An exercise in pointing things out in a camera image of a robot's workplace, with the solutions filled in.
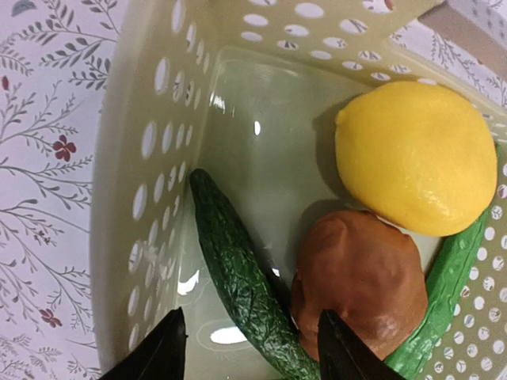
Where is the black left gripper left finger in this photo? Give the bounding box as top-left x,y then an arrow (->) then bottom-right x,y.
101,308 -> 187,380

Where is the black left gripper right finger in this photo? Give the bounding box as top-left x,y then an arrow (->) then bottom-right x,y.
318,310 -> 400,380

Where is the pale green plastic basket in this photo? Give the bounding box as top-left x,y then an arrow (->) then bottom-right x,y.
90,1 -> 506,379

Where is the brown shiitake mushroom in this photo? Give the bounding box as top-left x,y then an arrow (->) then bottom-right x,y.
291,211 -> 429,359

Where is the dark green cucumber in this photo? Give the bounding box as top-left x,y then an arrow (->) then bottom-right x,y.
189,169 -> 320,379

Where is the light green cucumber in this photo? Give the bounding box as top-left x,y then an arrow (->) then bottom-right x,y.
386,140 -> 506,379

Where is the yellow lemon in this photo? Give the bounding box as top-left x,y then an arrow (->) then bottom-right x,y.
335,82 -> 497,237

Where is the floral patterned table mat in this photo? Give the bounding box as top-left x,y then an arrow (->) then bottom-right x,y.
0,0 -> 507,380

